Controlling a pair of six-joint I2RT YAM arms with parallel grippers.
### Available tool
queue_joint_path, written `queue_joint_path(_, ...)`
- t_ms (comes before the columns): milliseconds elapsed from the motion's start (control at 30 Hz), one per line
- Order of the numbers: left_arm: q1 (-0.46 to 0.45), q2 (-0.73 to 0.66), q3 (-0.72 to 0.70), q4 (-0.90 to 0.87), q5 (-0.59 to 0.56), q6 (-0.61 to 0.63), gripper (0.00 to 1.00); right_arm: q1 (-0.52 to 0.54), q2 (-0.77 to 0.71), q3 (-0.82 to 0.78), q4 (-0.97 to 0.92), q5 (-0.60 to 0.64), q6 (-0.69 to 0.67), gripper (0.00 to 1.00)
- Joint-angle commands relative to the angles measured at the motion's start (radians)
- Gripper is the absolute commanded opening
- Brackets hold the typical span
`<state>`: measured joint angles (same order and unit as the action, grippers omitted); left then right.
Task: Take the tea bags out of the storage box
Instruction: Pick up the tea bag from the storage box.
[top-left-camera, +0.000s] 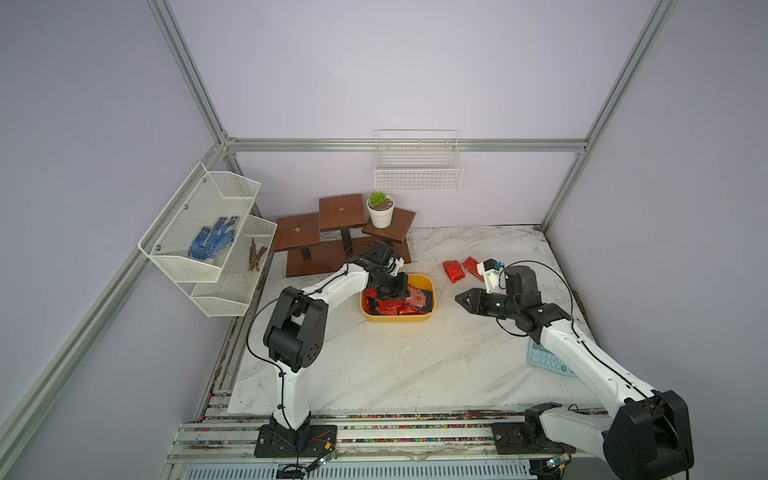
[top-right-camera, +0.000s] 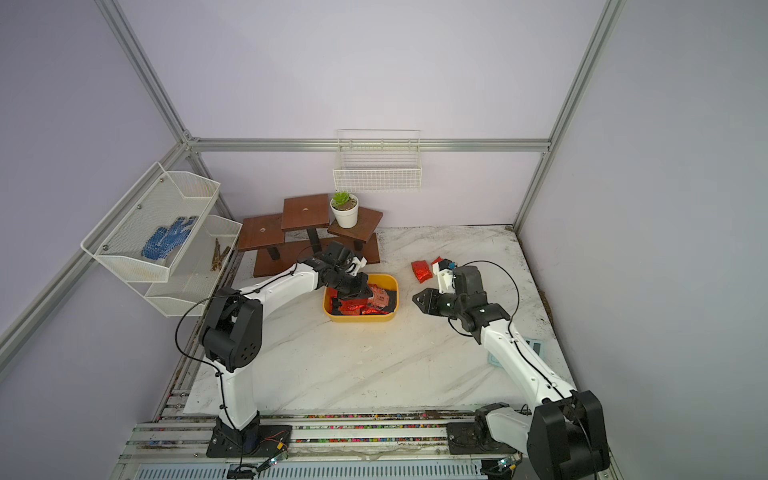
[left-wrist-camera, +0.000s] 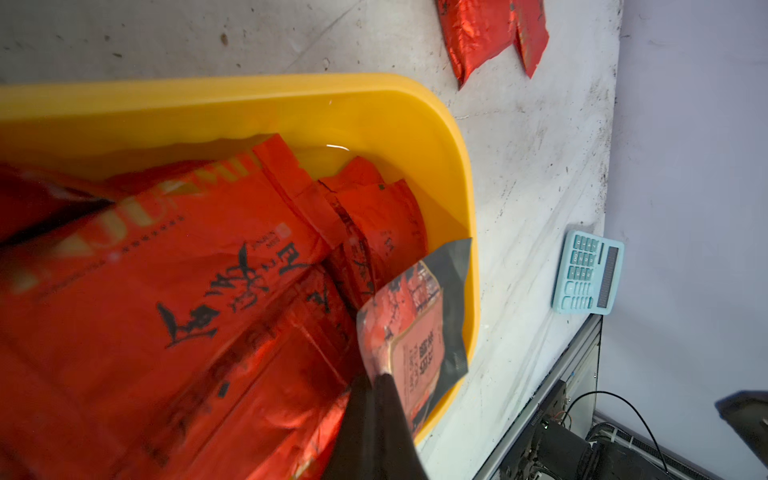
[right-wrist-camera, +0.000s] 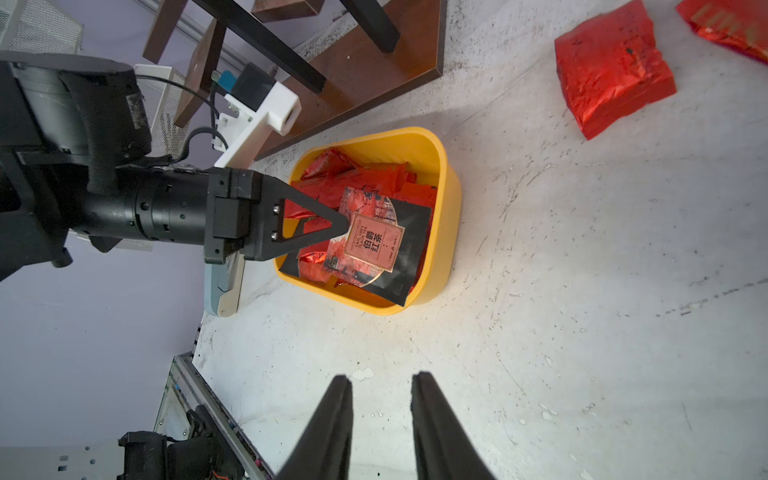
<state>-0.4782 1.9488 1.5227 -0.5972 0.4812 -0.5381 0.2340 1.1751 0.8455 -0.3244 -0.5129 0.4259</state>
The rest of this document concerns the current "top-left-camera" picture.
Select white mesh lower shelf basket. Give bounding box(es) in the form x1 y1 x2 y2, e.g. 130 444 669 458
190 215 277 317

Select white wire wall basket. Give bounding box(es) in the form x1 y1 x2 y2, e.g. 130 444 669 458
373 129 464 193

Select aluminium frame profiles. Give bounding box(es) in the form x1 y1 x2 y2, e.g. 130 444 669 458
1 1 677 464

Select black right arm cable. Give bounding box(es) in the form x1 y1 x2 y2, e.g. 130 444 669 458
495 259 691 480

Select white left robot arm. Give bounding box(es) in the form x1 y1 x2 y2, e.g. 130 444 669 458
263 241 408 433

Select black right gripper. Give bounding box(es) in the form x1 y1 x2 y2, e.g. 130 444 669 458
454 288 519 320

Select white mesh shelf basket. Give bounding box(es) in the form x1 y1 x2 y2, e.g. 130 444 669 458
190 215 277 317
138 163 261 283

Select light blue calculator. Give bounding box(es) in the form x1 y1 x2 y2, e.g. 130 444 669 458
527 340 576 377

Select brown wooden tiered stand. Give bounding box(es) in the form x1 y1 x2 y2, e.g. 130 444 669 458
275 194 416 278

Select yellow plastic storage box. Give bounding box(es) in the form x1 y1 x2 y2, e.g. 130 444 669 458
359 274 437 323

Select brown wooden clothespins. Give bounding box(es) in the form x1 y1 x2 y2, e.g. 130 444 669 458
248 238 269 272

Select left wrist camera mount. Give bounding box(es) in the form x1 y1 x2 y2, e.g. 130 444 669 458
382 254 405 277

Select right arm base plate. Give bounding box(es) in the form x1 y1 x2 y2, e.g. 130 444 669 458
491 402 576 455

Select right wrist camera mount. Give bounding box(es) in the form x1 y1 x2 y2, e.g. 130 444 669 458
476 259 503 294

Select red tea bags pile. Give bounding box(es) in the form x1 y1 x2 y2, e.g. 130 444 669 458
362 286 434 316

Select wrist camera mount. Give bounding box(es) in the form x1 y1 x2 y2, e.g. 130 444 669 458
476 259 503 294
382 254 405 277

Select blue work glove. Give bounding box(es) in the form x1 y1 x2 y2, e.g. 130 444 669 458
187 216 239 261

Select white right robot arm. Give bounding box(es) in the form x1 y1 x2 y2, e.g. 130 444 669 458
455 260 694 479

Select white mesh upper shelf basket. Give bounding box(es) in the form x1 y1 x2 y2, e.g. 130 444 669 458
138 163 261 283

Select small potted green plant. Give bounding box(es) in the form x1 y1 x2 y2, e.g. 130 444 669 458
366 191 395 229

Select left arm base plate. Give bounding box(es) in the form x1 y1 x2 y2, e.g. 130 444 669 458
254 419 338 459

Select crinkled red foil tea bag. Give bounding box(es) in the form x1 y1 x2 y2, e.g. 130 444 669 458
443 260 466 284

